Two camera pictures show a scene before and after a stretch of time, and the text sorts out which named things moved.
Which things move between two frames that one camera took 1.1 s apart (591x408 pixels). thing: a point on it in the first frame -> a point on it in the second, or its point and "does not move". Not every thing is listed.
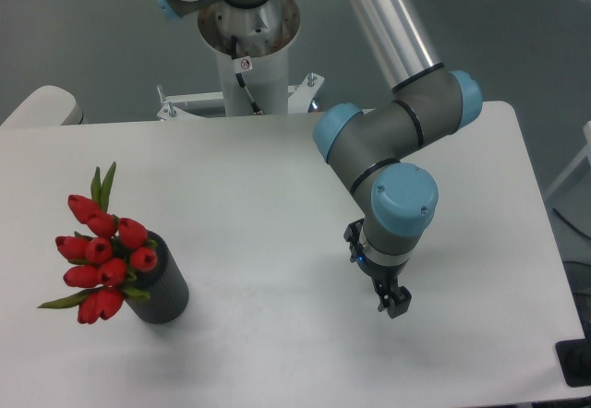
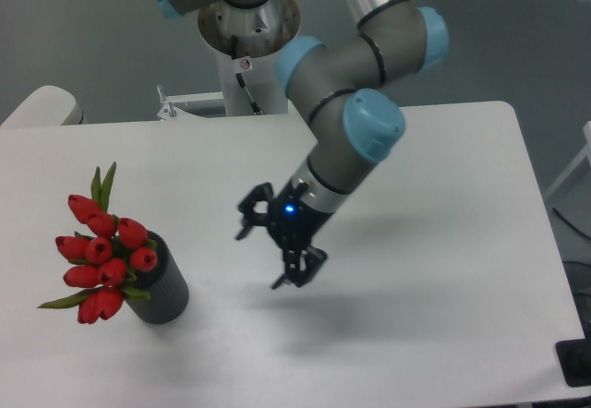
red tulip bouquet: (102, 262) does not move
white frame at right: (583, 155) does not move
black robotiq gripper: (400, 298) -> (294, 220)
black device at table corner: (574, 359) does not move
